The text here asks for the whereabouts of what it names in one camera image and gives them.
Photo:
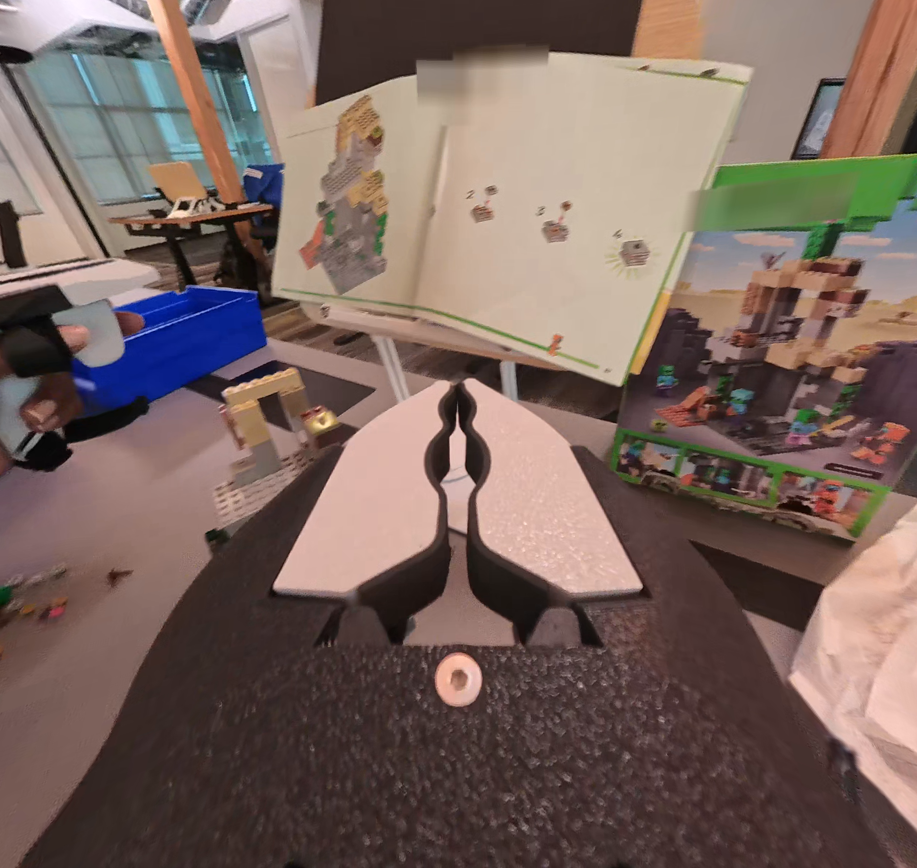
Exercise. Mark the small pink gold piece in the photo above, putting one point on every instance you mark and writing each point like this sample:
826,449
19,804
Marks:
56,606

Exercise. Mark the framed wall picture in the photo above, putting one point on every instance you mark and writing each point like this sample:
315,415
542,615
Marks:
817,119

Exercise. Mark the blue jacket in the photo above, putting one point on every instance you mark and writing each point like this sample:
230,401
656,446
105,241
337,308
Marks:
261,180

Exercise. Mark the green toy set box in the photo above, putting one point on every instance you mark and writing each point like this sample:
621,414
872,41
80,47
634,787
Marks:
752,352

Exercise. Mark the wooden desk with black legs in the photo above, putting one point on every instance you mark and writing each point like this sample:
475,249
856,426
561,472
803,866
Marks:
186,215

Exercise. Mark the black monitor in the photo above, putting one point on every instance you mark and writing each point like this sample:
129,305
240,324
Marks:
465,1

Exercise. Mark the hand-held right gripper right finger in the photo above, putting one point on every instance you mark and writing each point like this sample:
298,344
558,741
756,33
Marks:
551,517

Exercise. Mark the wooden pillar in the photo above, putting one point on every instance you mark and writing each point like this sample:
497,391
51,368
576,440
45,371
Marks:
874,73
186,80

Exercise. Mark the grey brick castle model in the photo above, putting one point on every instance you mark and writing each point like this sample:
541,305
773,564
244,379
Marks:
265,445

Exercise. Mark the white book stand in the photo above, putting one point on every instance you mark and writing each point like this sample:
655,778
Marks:
392,370

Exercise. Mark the crumpled white paper bags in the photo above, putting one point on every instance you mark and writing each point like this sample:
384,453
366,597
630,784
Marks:
867,631

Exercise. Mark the blue plastic bin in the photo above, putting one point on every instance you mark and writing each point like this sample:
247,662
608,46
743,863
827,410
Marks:
186,338

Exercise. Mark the instruction booklet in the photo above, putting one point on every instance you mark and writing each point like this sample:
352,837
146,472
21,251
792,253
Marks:
573,202

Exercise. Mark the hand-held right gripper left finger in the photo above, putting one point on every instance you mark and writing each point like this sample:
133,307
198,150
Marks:
372,517

